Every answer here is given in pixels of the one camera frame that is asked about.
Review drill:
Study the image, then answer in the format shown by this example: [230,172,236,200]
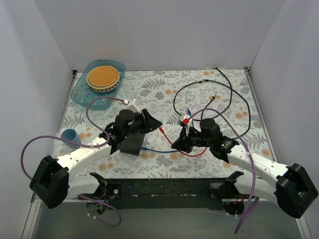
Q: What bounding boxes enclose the red ethernet cable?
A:
[159,126,210,158]

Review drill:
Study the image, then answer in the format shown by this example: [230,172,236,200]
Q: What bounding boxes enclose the black network switch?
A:
[120,133,145,156]

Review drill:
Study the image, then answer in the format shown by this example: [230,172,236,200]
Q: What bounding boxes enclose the blue ethernet cable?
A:
[142,108,195,154]

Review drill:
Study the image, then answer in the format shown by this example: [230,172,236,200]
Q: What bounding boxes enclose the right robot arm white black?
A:
[171,115,319,219]

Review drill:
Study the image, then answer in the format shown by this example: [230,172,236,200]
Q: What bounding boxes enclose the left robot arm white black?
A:
[29,109,162,209]

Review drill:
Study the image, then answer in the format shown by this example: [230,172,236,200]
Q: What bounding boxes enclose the floral patterned table mat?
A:
[48,69,278,179]

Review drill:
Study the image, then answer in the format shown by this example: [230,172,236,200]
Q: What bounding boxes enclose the woven orange round basket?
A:
[86,66,121,93]

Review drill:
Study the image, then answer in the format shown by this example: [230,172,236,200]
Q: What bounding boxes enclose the blue transparent plastic tray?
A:
[71,60,126,110]

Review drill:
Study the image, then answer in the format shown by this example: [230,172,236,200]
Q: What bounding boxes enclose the small blue plastic cup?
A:
[61,129,82,149]

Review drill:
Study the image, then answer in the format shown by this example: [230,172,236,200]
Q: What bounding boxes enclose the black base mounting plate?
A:
[89,177,255,210]

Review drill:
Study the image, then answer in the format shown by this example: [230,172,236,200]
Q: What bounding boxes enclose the short black coax cable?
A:
[173,79,233,122]

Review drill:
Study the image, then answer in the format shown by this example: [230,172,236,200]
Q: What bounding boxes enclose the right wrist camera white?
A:
[178,115,193,134]

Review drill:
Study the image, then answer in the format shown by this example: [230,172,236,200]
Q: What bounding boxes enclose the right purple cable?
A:
[189,108,260,235]

